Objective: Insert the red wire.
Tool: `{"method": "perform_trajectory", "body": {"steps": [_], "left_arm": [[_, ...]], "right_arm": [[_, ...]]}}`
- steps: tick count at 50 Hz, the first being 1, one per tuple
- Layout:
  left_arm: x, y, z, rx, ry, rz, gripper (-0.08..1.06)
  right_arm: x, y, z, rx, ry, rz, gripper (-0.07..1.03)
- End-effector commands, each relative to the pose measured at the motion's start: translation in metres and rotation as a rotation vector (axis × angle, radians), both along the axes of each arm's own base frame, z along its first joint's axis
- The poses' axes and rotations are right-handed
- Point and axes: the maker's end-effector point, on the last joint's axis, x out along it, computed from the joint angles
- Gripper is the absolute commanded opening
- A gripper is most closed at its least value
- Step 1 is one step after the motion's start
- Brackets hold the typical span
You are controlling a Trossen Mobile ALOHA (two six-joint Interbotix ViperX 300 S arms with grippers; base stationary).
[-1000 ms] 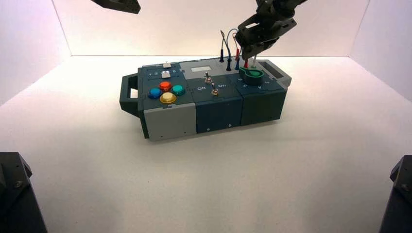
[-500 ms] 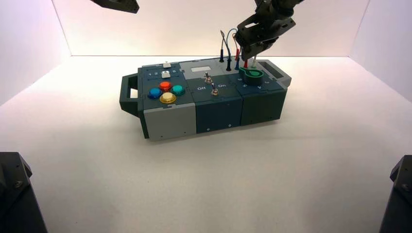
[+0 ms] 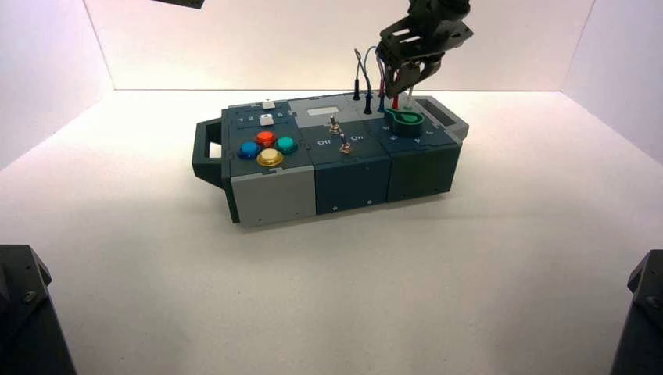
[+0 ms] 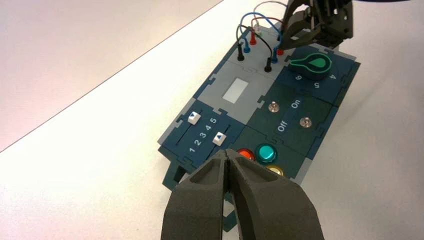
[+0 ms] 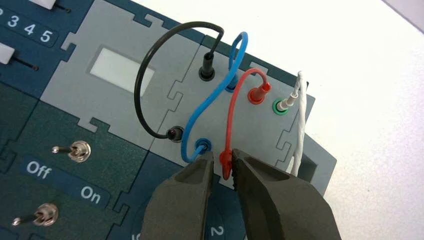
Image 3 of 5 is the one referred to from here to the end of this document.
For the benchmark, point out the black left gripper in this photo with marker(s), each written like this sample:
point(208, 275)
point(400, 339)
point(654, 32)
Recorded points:
point(178, 3)

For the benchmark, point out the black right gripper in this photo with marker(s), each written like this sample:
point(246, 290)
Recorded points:
point(425, 36)

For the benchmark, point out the green rotary knob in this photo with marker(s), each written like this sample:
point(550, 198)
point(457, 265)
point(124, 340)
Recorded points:
point(405, 123)

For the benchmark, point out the white rectangular display window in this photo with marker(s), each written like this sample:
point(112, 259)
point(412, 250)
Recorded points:
point(322, 111)

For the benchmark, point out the white button dark arrow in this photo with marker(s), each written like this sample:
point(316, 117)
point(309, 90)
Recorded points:
point(268, 104)

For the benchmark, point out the green round push button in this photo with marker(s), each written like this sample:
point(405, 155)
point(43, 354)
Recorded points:
point(286, 144)

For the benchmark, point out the white button blue arrow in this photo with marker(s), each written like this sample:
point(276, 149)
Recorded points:
point(265, 121)

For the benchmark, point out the red round push button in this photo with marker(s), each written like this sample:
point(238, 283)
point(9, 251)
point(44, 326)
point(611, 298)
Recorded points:
point(265, 138)

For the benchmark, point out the yellow round push button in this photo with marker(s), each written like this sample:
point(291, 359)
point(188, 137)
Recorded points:
point(270, 157)

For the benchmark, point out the blue round push button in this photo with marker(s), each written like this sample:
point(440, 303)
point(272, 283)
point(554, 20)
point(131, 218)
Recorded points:
point(249, 150)

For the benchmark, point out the metal toggle switch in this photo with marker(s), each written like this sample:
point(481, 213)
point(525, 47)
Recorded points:
point(344, 146)
point(334, 124)

